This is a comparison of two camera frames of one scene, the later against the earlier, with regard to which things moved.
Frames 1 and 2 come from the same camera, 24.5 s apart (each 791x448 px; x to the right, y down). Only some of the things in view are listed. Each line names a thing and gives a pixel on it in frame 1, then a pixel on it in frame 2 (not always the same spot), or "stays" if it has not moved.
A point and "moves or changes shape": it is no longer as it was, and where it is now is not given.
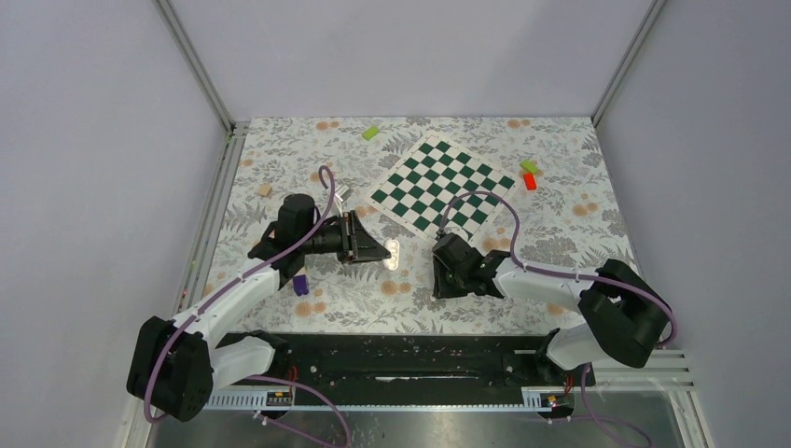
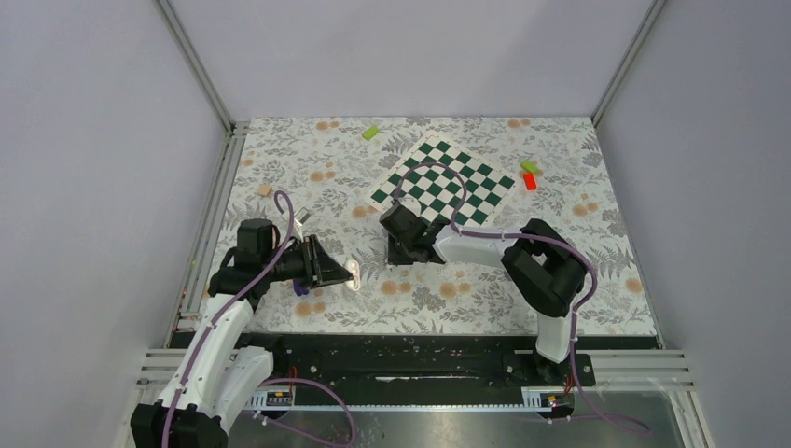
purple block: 300,284 stays
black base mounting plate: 421,363 stays
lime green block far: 370,133 stays
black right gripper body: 450,283 -> 399,251
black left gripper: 356,244 -> 319,268
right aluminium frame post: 647,24 stays
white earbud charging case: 394,247 moves or changes shape
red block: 530,181 stays
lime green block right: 529,166 stays
